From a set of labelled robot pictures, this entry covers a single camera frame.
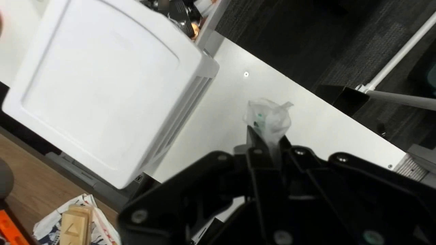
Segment white three-drawer plastic cabinet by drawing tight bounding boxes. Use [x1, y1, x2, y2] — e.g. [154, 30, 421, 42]
[1, 0, 222, 190]

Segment grey tripod leg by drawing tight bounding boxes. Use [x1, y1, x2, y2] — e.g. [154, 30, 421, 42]
[366, 88, 436, 113]

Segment wooden block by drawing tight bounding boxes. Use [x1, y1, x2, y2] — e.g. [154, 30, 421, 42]
[59, 205, 94, 245]

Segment printed paper sheet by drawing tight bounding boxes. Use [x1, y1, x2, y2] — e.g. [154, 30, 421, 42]
[31, 193, 123, 245]

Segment white cube shelf unit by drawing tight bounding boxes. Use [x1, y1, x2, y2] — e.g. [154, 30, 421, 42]
[148, 38, 407, 182]

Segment clear plastic drawer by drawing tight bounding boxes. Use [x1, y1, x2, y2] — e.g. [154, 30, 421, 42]
[140, 0, 233, 56]

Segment brown wooden desk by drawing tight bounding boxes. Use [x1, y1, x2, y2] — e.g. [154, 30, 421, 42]
[0, 131, 120, 245]

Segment black items in drawer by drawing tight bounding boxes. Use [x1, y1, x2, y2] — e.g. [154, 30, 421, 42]
[144, 0, 203, 35]

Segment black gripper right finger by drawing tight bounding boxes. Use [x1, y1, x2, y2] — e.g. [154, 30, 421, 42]
[278, 135, 294, 158]

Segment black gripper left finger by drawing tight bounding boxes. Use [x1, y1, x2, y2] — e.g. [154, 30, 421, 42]
[247, 125, 270, 158]

